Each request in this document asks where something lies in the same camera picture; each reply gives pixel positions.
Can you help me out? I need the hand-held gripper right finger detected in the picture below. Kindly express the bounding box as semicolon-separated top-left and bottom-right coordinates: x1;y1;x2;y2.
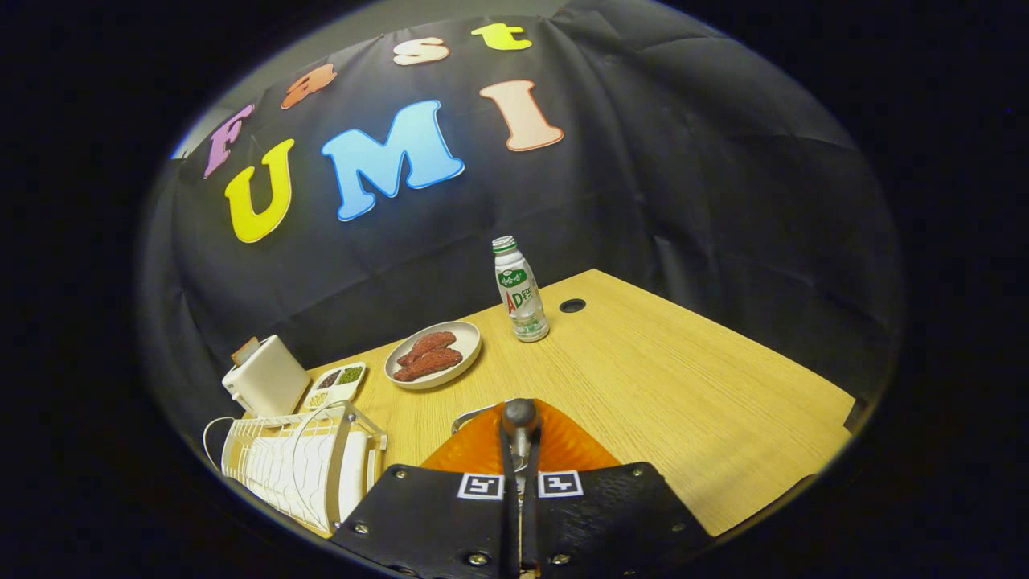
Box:
523;400;715;579

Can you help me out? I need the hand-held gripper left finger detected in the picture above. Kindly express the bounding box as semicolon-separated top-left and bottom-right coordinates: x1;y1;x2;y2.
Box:
331;400;519;579

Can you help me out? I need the brown-handled metal spoon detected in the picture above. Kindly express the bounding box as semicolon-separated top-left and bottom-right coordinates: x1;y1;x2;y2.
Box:
502;397;541;579

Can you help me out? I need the white wire dish rack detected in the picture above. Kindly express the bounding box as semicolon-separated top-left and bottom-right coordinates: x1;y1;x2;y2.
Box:
203;400;388;538

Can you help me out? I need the beige meat plate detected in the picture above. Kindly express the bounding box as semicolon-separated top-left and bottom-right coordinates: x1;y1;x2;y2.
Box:
384;321;482;391

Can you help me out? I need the white drip tray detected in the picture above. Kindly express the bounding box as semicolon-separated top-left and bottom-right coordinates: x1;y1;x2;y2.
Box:
241;430;372;525

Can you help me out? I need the white divided bean tray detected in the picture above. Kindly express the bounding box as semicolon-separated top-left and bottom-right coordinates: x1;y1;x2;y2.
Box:
301;361;367;412

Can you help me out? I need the red meat piece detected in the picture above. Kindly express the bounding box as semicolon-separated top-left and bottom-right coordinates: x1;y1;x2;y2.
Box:
392;347;465;383
397;331;457;368

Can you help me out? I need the white toaster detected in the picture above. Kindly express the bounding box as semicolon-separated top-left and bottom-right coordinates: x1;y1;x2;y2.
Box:
222;335;311;417

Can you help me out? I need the white drink bottle green label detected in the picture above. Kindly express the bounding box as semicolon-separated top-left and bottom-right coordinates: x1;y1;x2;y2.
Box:
492;235;551;343

